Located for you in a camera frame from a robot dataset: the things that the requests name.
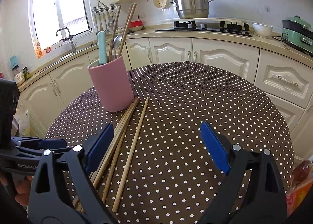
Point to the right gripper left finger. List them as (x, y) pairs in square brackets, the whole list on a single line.
[(62, 191)]

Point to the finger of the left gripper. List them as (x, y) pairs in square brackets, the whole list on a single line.
[(38, 143)]

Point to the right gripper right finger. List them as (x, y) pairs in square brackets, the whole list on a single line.
[(253, 191)]

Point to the teal handled knife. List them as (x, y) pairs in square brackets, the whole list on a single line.
[(102, 47)]

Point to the short wooden chopstick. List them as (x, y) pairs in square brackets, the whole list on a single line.
[(128, 26)]

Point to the chrome kitchen faucet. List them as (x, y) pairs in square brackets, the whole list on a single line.
[(68, 37)]

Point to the person's left hand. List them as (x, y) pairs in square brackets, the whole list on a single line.
[(23, 189)]

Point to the jar with white label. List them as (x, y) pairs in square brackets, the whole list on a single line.
[(18, 75)]

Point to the stainless steel sink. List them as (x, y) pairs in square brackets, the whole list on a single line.
[(91, 47)]

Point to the pink utensil holder cup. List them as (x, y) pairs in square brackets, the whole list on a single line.
[(112, 84)]

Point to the brown polka dot tablecloth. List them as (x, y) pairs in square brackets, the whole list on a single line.
[(172, 178)]

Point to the metal spoon in cup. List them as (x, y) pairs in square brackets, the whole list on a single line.
[(116, 45)]

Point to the window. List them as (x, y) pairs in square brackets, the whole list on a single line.
[(50, 15)]

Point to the red and white bowl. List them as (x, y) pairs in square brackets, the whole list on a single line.
[(136, 26)]

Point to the white bowl on counter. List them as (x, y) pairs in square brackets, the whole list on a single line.
[(262, 30)]

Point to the black gas stove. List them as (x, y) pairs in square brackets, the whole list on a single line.
[(236, 28)]

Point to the green electric cooker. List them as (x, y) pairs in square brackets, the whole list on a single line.
[(297, 33)]

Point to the stainless steel steamer pot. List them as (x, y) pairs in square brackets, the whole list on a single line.
[(192, 9)]

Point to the wall utensil rack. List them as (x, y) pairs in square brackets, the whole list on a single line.
[(104, 17)]

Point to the cream strainer plate on wall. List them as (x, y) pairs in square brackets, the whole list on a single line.
[(161, 4)]

